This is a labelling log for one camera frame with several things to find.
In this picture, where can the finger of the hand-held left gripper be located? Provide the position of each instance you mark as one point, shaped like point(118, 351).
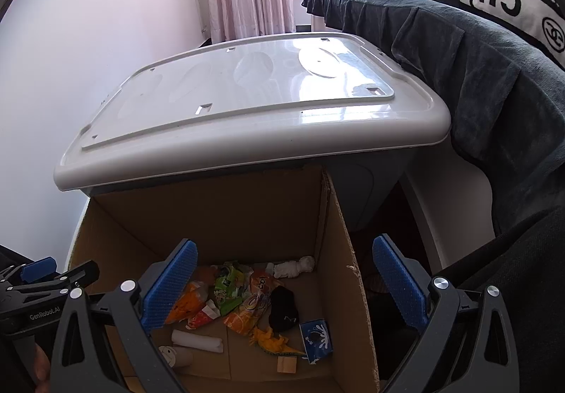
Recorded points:
point(84, 273)
point(39, 270)

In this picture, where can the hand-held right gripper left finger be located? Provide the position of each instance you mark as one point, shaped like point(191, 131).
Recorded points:
point(170, 287)

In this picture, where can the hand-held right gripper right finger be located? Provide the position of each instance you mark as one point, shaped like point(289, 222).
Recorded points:
point(399, 282)

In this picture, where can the plain orange snack packet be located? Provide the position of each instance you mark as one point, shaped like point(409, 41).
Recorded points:
point(187, 304)

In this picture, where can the red white wrapper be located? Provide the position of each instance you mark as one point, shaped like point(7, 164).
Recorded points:
point(201, 318)

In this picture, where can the green snack packet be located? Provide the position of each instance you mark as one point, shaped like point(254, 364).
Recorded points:
point(229, 287)

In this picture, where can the white cloth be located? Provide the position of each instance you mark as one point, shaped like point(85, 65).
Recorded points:
point(198, 341)

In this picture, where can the white paper cup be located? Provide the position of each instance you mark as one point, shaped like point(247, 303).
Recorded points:
point(176, 357)

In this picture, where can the orange fruit print snack packet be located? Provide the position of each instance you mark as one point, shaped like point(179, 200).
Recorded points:
point(249, 309)

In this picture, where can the brown cardboard box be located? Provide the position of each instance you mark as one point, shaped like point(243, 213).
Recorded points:
point(242, 216)

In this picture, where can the white tissue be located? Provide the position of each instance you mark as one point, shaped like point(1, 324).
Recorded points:
point(291, 268)

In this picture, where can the black sock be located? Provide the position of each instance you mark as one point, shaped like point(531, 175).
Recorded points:
point(283, 309)

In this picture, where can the yellow orange toy dinosaur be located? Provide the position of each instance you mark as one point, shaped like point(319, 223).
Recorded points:
point(271, 342)

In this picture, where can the person's left hand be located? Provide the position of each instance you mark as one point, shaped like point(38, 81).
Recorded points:
point(42, 368)

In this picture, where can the blue printed small carton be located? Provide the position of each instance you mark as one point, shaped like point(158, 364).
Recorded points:
point(315, 342)

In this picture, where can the black cloth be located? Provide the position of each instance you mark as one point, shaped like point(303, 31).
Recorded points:
point(534, 278)

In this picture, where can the small wooden block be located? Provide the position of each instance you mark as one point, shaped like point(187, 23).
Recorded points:
point(287, 364)

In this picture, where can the white plastic storage bin lid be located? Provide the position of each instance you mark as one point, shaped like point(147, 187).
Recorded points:
point(247, 110)

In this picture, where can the dark grey blanket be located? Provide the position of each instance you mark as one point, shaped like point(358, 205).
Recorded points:
point(463, 79)

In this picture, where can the black white printed blanket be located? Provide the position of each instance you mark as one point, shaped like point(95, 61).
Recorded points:
point(529, 17)

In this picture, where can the white bed frame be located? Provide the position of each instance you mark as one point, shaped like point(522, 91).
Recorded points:
point(459, 207)

